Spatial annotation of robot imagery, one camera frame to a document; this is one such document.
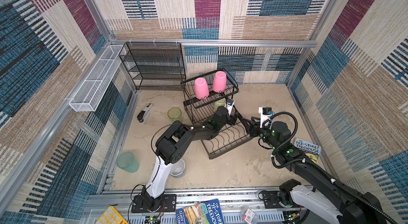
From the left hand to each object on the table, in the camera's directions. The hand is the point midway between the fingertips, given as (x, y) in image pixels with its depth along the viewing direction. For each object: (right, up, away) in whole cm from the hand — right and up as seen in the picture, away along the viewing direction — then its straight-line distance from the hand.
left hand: (233, 109), depth 96 cm
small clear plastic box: (+2, -44, -27) cm, 51 cm away
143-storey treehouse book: (+41, -22, -9) cm, 47 cm away
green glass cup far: (-36, -3, +6) cm, 36 cm away
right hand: (+5, -5, -15) cm, 16 cm away
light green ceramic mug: (-8, +4, -2) cm, 9 cm away
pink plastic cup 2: (-19, +12, -13) cm, 26 cm away
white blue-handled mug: (-31, -30, -13) cm, 45 cm away
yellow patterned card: (-57, -45, -26) cm, 77 cm away
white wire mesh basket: (-68, +8, -24) cm, 73 cm away
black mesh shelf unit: (-51, +29, +15) cm, 61 cm away
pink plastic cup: (-9, +15, -8) cm, 19 cm away
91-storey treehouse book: (-15, -43, -26) cm, 52 cm away
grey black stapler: (-55, -3, +6) cm, 56 cm away
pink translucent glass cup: (-1, -1, -4) cm, 4 cm away
